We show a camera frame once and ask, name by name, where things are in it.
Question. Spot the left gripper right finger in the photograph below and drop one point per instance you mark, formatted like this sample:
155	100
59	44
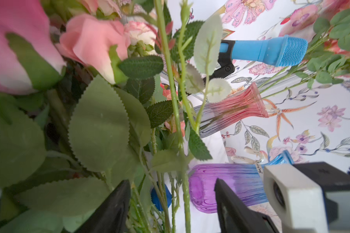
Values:
235	217

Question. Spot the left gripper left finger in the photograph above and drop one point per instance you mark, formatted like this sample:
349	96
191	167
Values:
111	215

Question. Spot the green stem with leaves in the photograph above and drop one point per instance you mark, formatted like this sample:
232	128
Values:
327	59

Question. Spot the pink spray rose stem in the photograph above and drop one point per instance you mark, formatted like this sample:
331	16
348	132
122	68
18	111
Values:
190	54

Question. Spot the purple blue glass vase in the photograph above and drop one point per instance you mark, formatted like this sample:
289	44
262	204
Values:
243	179

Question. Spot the red glass vase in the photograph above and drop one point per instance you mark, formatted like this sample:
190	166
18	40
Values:
217	116

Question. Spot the pink flower bouquet green stems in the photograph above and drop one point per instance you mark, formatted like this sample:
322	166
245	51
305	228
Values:
73	115

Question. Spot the blue microphone on black stand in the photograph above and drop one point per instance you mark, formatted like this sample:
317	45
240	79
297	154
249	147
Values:
278	52

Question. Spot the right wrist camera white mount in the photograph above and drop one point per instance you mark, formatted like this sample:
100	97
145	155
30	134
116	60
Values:
309	197

